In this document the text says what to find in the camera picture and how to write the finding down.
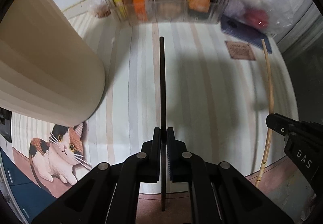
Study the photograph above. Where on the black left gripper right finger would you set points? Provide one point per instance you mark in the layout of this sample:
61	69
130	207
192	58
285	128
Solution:
175	149

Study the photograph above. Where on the thin light wooden chopstick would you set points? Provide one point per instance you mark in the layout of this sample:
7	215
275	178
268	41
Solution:
270	109

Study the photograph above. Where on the dark brown chopstick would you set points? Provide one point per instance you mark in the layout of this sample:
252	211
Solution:
163	121

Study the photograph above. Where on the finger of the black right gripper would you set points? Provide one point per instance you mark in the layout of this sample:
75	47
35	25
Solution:
281	124

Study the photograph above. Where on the dark blue smartphone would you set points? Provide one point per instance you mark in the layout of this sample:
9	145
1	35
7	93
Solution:
244	32

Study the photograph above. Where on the clear acrylic organizer tray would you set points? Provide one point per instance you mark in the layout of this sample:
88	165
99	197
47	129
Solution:
213	16

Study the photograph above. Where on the cream cylindrical utensil holder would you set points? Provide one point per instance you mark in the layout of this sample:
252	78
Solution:
48	72

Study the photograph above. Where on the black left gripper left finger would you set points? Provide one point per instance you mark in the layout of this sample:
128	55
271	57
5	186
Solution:
150	165

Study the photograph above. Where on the blue cabinet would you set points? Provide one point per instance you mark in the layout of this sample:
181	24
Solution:
30	198

